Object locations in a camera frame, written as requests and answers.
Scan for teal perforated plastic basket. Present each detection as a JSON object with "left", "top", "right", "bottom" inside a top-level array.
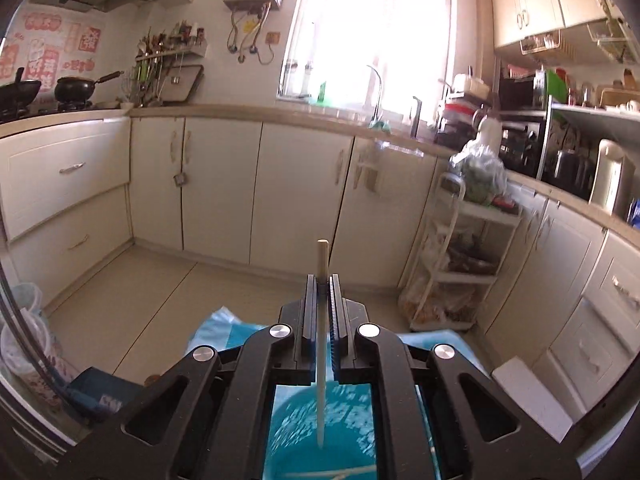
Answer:
[{"left": 261, "top": 382, "right": 442, "bottom": 480}]

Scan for cream kitchen cabinets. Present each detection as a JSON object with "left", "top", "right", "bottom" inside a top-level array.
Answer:
[{"left": 1, "top": 117, "right": 639, "bottom": 413}]

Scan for kitchen window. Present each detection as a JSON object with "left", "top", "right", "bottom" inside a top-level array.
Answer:
[{"left": 279, "top": 0, "right": 452, "bottom": 122}]

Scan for blue white checkered tablecloth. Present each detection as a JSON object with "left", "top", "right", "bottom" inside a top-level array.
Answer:
[{"left": 184, "top": 307, "right": 488, "bottom": 375}]

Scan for chopstick lying in basket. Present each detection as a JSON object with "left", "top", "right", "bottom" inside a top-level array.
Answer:
[{"left": 285, "top": 465, "right": 378, "bottom": 480}]

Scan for white storage shelf rack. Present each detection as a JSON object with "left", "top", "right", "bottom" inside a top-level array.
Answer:
[{"left": 398, "top": 172, "right": 523, "bottom": 332}]

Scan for green filled plastic bag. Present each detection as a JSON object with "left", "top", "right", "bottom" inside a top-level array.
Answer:
[{"left": 449, "top": 140, "right": 506, "bottom": 206}]

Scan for floral plastic container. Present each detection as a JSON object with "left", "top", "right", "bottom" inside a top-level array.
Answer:
[{"left": 0, "top": 282, "right": 82, "bottom": 411}]

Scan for white electric kettle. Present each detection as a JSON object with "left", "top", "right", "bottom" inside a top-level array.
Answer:
[{"left": 589, "top": 139, "right": 636, "bottom": 219}]

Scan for black frying pan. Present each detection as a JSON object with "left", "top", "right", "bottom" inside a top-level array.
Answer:
[{"left": 54, "top": 70, "right": 124, "bottom": 103}]

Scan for black wok on stove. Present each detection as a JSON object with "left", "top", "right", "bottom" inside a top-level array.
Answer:
[{"left": 0, "top": 67, "right": 41, "bottom": 112}]

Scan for utensil wall rack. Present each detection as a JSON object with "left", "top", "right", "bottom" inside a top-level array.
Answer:
[{"left": 131, "top": 21, "right": 208, "bottom": 107}]

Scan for upper wall cabinet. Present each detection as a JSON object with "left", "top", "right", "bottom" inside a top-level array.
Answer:
[{"left": 492, "top": 0, "right": 612, "bottom": 48}]

